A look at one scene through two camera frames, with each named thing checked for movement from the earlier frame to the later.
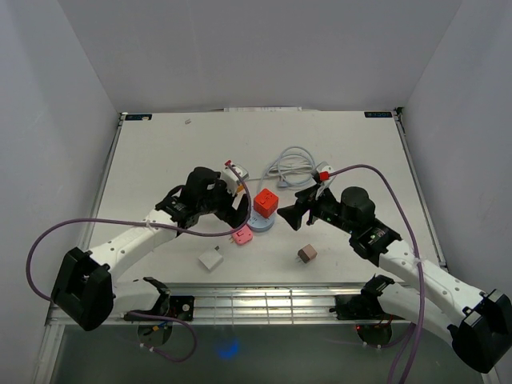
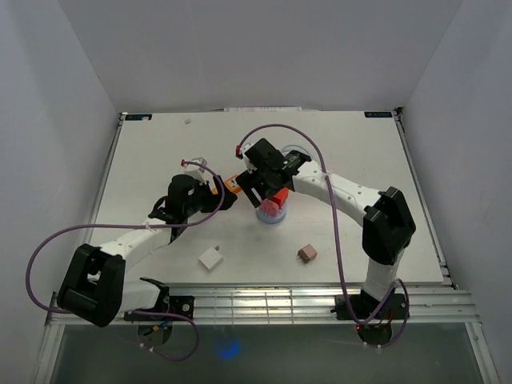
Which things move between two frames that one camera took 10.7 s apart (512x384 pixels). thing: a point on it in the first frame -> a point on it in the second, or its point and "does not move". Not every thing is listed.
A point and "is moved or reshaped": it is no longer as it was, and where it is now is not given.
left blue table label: x=138 y=117 does not move
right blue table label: x=378 y=114 does not move
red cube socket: x=266 y=202 -> x=281 y=196
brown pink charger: x=307 y=253 does not move
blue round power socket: x=259 y=223 is moved or reshaped
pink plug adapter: x=243 y=235 -> x=269 y=207
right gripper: x=310 y=198 -> x=247 y=182
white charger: x=211 y=258 does not move
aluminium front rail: x=275 y=304 does not move
